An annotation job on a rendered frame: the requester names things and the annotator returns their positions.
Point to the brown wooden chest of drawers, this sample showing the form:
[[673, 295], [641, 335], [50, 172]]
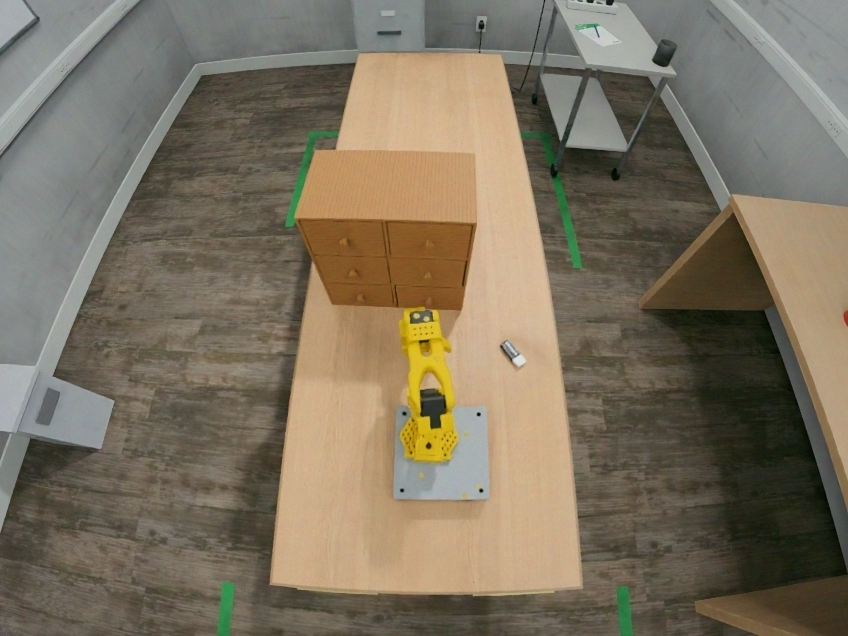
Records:
[[390, 186]]

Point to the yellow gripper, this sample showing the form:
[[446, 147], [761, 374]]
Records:
[[446, 344]]

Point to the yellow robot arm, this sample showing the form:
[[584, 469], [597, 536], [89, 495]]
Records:
[[423, 333]]

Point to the white eraser with black sleeve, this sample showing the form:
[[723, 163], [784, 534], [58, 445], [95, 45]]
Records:
[[512, 353]]

